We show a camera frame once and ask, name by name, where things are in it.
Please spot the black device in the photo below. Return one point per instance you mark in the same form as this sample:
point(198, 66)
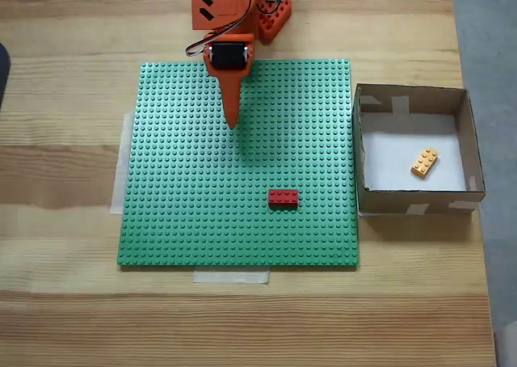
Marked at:
point(3, 72)

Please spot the open cardboard box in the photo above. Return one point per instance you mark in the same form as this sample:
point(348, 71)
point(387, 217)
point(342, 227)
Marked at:
point(420, 203)

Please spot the yellow lego block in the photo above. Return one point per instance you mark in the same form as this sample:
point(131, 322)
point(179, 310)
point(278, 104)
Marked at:
point(425, 163)

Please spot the red lego block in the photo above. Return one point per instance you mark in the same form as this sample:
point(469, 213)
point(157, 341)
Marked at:
point(283, 198)

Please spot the green lego baseplate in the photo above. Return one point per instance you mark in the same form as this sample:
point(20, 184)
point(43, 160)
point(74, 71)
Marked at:
point(282, 140)

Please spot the white paper sheet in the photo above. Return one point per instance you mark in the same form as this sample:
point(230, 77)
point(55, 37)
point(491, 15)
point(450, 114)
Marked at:
point(387, 157)

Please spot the masking tape strip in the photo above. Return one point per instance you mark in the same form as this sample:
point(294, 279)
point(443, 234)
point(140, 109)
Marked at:
point(121, 173)
point(230, 277)

